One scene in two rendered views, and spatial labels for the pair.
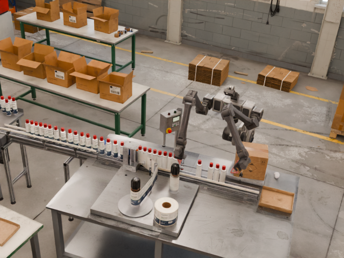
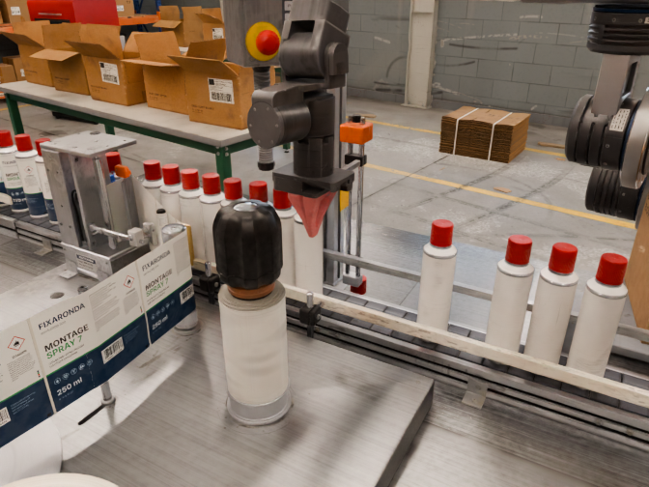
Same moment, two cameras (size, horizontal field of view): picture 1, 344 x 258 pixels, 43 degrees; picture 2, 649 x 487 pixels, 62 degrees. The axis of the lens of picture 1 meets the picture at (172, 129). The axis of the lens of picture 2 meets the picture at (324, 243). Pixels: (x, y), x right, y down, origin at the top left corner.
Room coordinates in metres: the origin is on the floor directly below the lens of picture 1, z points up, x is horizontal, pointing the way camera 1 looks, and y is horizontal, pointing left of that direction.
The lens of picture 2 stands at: (2.61, -0.27, 1.42)
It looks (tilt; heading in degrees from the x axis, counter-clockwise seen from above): 26 degrees down; 13
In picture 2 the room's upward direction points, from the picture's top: straight up
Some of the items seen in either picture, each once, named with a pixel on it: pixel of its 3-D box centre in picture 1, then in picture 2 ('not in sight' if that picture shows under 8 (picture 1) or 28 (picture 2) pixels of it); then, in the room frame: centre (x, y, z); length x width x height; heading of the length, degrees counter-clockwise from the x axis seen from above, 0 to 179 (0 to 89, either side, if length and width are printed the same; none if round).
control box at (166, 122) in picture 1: (170, 121); (279, 2); (3.56, 0.02, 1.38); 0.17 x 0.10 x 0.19; 129
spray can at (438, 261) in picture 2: (198, 169); (437, 281); (3.38, -0.28, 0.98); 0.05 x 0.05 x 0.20
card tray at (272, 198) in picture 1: (276, 199); not in sight; (3.17, -1.01, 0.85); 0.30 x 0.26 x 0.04; 73
